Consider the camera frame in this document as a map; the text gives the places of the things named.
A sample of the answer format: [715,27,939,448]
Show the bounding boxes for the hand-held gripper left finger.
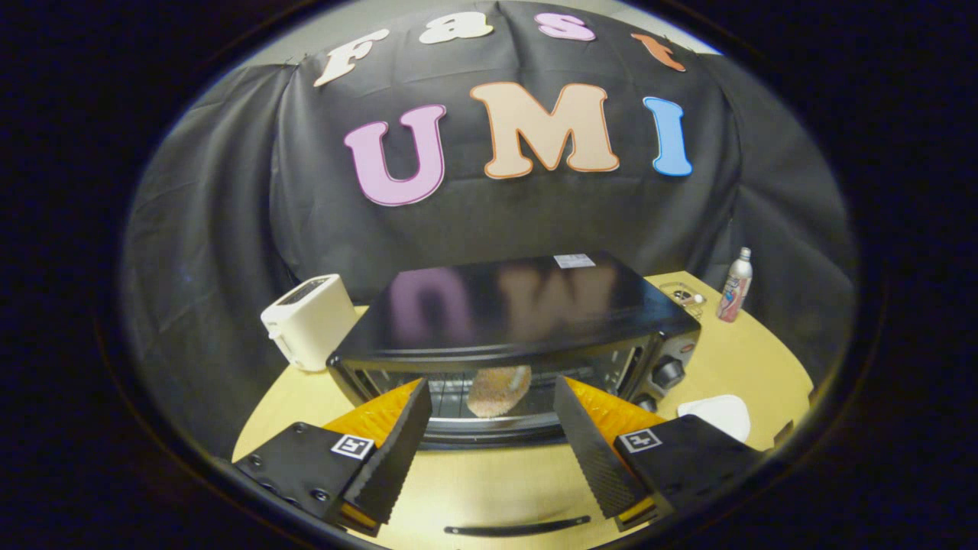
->
[233,377,433,535]

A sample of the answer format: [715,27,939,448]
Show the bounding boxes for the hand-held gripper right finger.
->
[552,374,765,533]

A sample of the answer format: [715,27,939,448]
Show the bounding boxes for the brown speckled bread roll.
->
[466,365,533,419]

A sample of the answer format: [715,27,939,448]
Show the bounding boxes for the black toaster oven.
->
[326,252,702,450]

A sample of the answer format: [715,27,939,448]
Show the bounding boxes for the white pop-up toaster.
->
[260,273,358,373]

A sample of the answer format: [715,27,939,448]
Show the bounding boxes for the black curved bar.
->
[444,516,592,538]

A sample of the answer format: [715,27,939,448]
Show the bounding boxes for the white plate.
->
[677,394,752,444]

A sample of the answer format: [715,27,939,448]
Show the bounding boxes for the small clear glass container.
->
[659,281,707,318]

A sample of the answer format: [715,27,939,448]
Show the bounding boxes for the white bottle with pink label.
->
[716,247,753,323]

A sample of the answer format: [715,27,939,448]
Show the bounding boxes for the black backdrop cloth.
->
[122,0,857,459]

